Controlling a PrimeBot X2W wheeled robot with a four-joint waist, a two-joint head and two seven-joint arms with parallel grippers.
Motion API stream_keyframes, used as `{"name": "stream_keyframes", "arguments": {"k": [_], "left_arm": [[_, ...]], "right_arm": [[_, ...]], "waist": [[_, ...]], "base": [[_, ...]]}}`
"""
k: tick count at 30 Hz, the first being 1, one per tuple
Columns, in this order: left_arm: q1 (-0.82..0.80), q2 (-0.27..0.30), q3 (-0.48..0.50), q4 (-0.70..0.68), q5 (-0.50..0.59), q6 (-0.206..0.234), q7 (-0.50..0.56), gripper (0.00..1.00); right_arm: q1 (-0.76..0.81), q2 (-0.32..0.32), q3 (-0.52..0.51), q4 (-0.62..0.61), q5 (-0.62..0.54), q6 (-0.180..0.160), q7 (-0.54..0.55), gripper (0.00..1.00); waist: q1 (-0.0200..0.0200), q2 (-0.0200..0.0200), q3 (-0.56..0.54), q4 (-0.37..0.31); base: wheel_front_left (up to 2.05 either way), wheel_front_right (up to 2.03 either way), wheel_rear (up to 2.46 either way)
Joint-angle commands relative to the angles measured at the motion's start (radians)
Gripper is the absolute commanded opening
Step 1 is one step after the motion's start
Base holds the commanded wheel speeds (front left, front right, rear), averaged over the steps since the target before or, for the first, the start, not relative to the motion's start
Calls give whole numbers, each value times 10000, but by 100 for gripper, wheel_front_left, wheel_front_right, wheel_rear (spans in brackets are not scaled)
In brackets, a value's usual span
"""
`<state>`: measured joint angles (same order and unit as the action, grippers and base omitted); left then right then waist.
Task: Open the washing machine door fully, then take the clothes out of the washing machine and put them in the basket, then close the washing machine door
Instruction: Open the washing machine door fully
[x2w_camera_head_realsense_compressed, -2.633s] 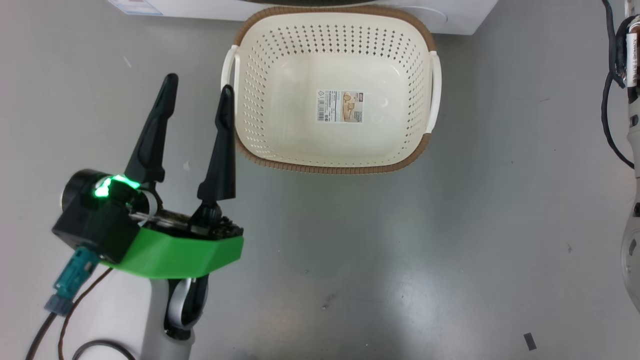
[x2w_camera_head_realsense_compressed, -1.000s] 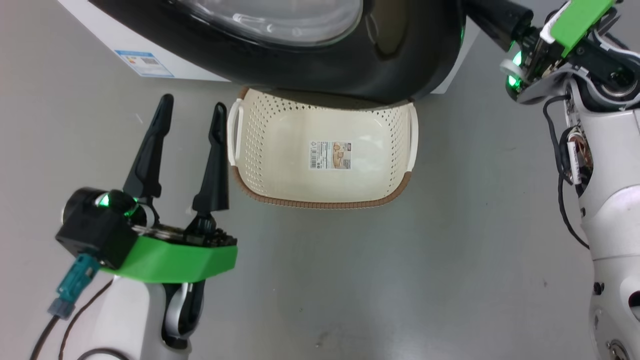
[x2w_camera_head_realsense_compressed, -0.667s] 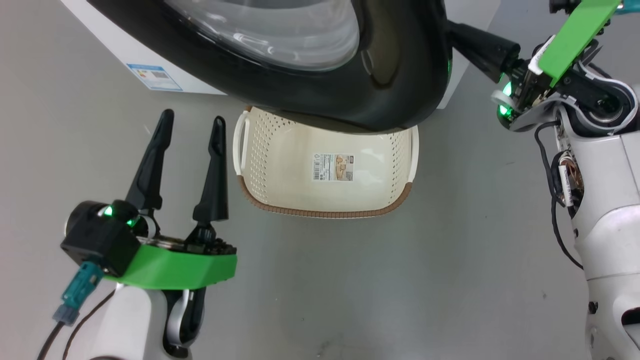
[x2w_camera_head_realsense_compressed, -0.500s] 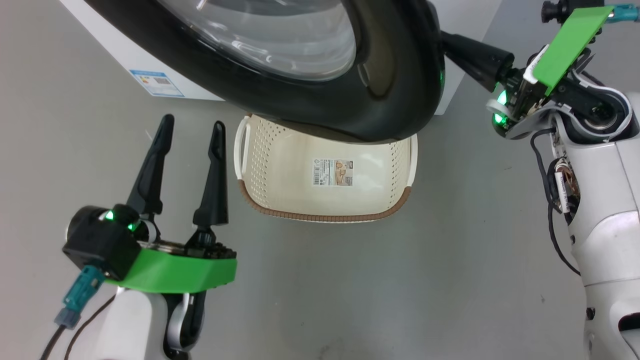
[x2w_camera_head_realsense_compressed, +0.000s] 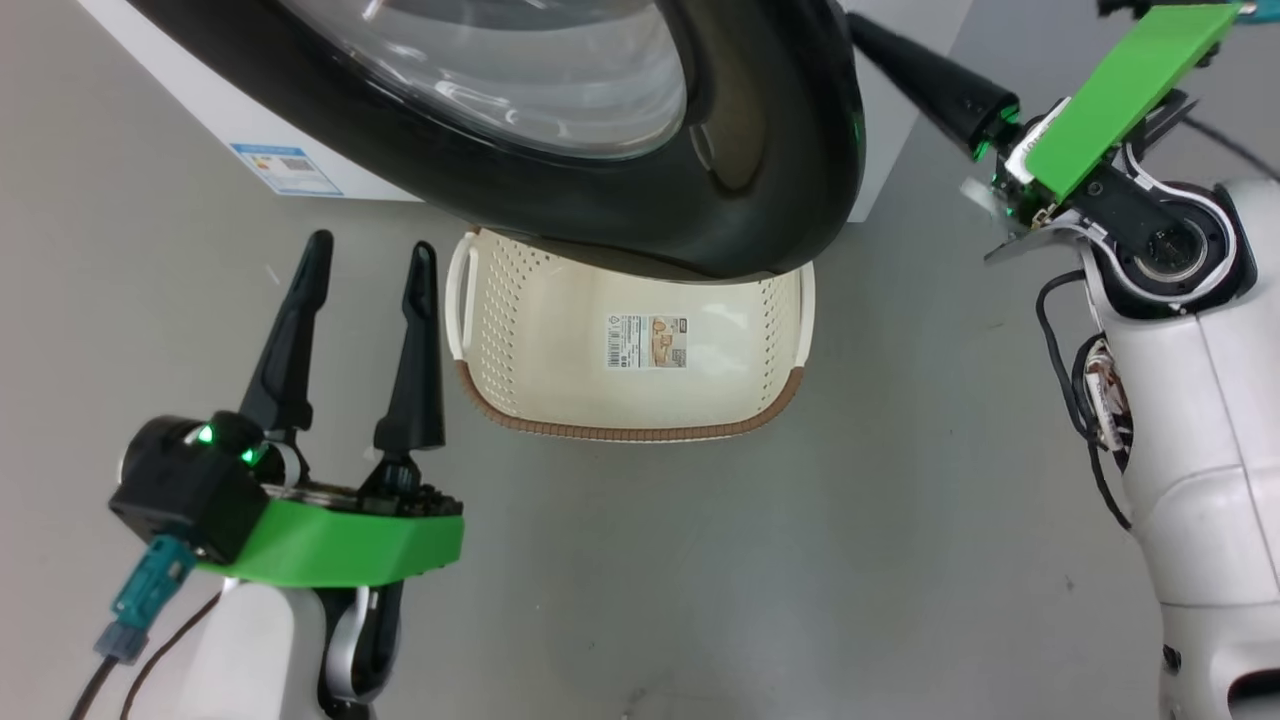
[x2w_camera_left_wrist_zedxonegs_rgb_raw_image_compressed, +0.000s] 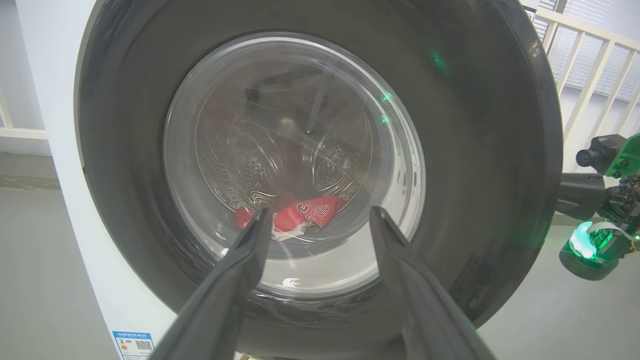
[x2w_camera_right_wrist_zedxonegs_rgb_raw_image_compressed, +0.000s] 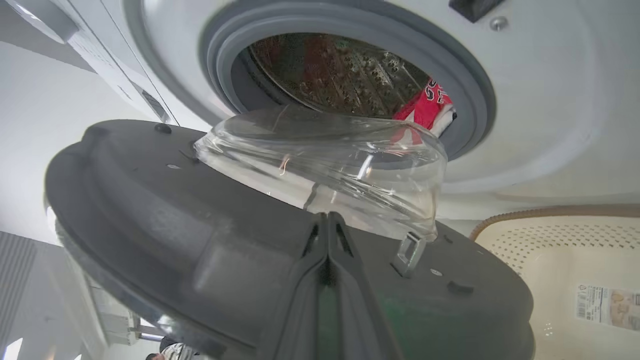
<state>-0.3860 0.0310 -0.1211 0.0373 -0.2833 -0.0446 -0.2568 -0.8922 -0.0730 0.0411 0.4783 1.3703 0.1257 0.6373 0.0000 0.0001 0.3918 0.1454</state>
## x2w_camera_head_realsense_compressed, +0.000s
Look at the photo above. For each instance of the black round glass washer door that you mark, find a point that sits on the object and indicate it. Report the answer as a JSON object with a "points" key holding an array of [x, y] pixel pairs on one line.
{"points": [[600, 210]]}

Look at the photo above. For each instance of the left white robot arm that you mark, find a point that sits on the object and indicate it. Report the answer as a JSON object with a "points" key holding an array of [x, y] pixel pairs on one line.
{"points": [[250, 650]]}

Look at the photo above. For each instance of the blue energy label sticker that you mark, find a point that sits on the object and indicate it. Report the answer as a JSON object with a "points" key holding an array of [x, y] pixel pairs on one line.
{"points": [[288, 170]]}

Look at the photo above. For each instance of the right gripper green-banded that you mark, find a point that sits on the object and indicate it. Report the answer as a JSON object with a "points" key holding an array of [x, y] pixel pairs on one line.
{"points": [[1120, 100]]}

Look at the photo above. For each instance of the basket product label sticker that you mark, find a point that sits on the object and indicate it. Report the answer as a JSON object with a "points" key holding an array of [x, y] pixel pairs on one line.
{"points": [[647, 341]]}

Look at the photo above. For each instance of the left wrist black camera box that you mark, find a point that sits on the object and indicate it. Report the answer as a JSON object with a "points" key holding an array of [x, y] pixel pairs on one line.
{"points": [[185, 490]]}

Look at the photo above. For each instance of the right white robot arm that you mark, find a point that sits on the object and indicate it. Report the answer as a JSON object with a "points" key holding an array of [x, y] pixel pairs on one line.
{"points": [[1210, 450]]}

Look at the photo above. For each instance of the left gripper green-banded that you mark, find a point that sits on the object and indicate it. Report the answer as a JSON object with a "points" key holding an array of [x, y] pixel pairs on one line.
{"points": [[340, 545]]}

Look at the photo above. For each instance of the white front-load washing machine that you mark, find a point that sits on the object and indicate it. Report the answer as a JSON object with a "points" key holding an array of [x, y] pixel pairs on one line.
{"points": [[880, 120]]}

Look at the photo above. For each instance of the cream perforated laundry basket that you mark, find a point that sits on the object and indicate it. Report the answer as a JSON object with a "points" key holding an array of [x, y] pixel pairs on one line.
{"points": [[540, 350]]}

